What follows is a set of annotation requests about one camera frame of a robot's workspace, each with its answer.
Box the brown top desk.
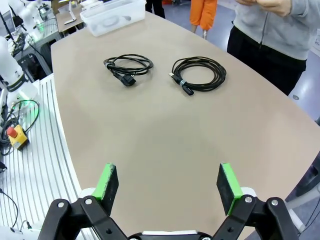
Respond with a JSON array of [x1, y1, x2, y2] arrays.
[[54, 4, 88, 34]]

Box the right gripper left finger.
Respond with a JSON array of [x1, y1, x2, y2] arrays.
[[37, 162, 131, 240]]

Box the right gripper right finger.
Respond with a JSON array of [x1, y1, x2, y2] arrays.
[[211, 162, 300, 240]]

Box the dark metal support frame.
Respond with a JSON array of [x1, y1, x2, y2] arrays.
[[285, 152, 320, 233]]

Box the grey metal workbench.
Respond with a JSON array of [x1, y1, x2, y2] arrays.
[[23, 19, 63, 76]]

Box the person's left forearm grey sleeve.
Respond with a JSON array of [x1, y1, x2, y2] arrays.
[[288, 0, 313, 20]]

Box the beige mannequin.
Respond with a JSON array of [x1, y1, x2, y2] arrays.
[[191, 24, 209, 40]]

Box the black power cable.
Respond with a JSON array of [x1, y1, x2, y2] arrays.
[[97, 14, 133, 29], [103, 53, 154, 88]]

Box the person's black trousers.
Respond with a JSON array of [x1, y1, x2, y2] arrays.
[[226, 24, 308, 96]]

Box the orange trousers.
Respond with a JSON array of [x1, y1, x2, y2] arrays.
[[189, 0, 218, 28]]

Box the yellow emergency stop button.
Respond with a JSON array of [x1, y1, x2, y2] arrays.
[[6, 125, 31, 151]]

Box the translucent white plastic container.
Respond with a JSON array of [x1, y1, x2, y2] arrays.
[[79, 0, 147, 38]]

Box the black cable bundle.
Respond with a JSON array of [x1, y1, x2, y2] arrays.
[[0, 99, 41, 156]]

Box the person's left hand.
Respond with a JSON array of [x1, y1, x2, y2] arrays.
[[259, 0, 292, 18]]

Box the white slotted base plate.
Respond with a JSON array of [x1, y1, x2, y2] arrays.
[[0, 73, 107, 240]]

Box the bystander's black trousers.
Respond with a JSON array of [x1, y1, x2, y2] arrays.
[[144, 0, 167, 20]]

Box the black braided USB cable coil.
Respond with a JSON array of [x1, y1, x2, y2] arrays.
[[171, 56, 227, 97]]

